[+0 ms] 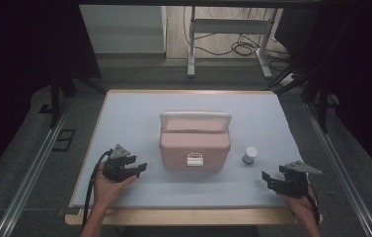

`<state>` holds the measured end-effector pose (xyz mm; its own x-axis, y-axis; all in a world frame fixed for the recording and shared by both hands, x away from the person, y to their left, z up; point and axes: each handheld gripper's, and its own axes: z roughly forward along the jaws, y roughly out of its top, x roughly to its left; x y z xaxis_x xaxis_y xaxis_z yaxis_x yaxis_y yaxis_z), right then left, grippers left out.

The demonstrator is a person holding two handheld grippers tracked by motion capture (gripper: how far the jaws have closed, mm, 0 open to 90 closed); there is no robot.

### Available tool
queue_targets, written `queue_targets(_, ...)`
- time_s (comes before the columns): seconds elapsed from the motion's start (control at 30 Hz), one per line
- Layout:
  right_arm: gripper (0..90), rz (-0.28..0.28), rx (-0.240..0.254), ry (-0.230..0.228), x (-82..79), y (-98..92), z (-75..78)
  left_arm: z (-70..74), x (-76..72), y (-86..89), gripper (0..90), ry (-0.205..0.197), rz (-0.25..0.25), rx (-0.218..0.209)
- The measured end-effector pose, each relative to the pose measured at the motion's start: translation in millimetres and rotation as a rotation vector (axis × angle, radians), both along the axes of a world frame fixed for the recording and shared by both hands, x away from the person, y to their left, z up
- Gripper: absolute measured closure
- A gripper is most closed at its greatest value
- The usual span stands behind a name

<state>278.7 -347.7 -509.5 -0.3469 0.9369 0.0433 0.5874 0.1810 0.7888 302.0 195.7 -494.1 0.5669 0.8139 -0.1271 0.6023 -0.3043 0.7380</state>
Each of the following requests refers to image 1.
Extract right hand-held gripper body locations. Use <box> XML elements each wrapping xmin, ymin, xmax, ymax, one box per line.
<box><xmin>278</xmin><ymin>160</ymin><xmax>324</xmax><ymax>199</ymax></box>

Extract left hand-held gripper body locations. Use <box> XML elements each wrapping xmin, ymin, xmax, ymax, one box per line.
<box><xmin>103</xmin><ymin>143</ymin><xmax>134</xmax><ymax>183</ymax></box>

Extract pink box with white handle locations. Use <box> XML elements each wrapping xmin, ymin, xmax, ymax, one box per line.
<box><xmin>158</xmin><ymin>111</ymin><xmax>233</xmax><ymax>173</ymax></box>

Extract person's left hand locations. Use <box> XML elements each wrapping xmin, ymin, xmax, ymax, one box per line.
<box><xmin>93</xmin><ymin>162</ymin><xmax>139</xmax><ymax>208</ymax></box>

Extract person's right hand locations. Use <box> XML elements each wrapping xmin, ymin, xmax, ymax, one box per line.
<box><xmin>280</xmin><ymin>183</ymin><xmax>322</xmax><ymax>225</ymax></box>

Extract pale grey table mat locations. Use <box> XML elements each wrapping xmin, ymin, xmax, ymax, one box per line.
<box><xmin>71</xmin><ymin>91</ymin><xmax>304</xmax><ymax>209</ymax></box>

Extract wooden table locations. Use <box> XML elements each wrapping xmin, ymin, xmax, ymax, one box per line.
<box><xmin>64</xmin><ymin>88</ymin><xmax>325</xmax><ymax>227</ymax></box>

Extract black stand leg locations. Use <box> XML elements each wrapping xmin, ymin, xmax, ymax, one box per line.
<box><xmin>261</xmin><ymin>64</ymin><xmax>331</xmax><ymax>134</ymax></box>
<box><xmin>49</xmin><ymin>74</ymin><xmax>77</xmax><ymax>129</ymax></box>

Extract white power strip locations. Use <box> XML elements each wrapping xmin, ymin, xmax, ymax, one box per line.
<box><xmin>278</xmin><ymin>72</ymin><xmax>298</xmax><ymax>88</ymax></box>

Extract white cabinet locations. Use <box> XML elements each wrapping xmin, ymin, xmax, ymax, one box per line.
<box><xmin>78</xmin><ymin>4</ymin><xmax>169</xmax><ymax>55</ymax></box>

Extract dark curtain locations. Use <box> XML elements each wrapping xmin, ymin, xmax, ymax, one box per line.
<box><xmin>273</xmin><ymin>0</ymin><xmax>372</xmax><ymax>191</ymax></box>

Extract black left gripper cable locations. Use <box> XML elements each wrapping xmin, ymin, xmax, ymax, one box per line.
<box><xmin>81</xmin><ymin>149</ymin><xmax>113</xmax><ymax>230</ymax></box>

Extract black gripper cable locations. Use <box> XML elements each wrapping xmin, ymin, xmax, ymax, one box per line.
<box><xmin>81</xmin><ymin>149</ymin><xmax>113</xmax><ymax>230</ymax></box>
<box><xmin>305</xmin><ymin>187</ymin><xmax>322</xmax><ymax>227</ymax></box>

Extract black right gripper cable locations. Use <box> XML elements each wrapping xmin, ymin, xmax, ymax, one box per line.
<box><xmin>305</xmin><ymin>187</ymin><xmax>322</xmax><ymax>227</ymax></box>

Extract metal floor rail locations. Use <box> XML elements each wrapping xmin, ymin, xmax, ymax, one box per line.
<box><xmin>0</xmin><ymin>98</ymin><xmax>73</xmax><ymax>237</ymax></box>
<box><xmin>304</xmin><ymin>101</ymin><xmax>372</xmax><ymax>237</ymax></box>

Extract black floor cables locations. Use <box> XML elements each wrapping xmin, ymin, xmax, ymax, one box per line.
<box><xmin>183</xmin><ymin>5</ymin><xmax>294</xmax><ymax>72</ymax></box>

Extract white metal desk frame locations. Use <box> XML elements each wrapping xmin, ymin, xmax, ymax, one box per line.
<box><xmin>186</xmin><ymin>5</ymin><xmax>274</xmax><ymax>80</ymax></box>

